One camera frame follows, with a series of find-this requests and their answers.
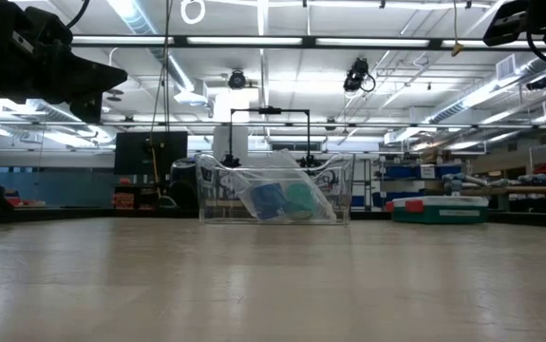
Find black background station frame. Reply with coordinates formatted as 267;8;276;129
228;106;312;168

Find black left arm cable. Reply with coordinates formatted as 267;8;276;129
65;0;91;30

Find teal elastic bandage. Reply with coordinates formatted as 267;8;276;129
283;180;320;222

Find white ceiling vent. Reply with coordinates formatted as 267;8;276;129
495;54;518;82

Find black rounded chair back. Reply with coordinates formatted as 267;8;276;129
169;158;202;211

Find yellow hanging plug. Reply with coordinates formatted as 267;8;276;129
450;0;465;58

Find clear plastic bag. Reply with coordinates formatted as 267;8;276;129
231;148;338;225

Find clear plastic bin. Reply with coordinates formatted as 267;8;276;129
195;151;356;226

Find blue bandage roll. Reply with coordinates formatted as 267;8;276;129
249;181;289;222

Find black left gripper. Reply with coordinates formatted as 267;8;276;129
0;0;129;125

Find black aluminium frame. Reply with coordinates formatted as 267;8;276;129
0;207;546;230

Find blue storage bins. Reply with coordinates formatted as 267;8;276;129
380;163;463;181

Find black hanging cable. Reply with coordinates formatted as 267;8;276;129
148;0;174;200

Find overhead light bar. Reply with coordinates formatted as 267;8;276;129
70;32;546;52

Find black monitor screen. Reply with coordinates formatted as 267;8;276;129
113;130;189;176

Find white cable loop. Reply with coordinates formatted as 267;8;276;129
179;0;206;26

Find silver ventilation duct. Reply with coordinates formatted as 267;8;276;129
426;49;546;124

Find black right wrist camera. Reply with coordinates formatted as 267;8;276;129
481;0;531;48

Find wooden workbench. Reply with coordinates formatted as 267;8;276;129
460;184;546;213

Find orange storage boxes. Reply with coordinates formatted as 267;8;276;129
112;178;136;210

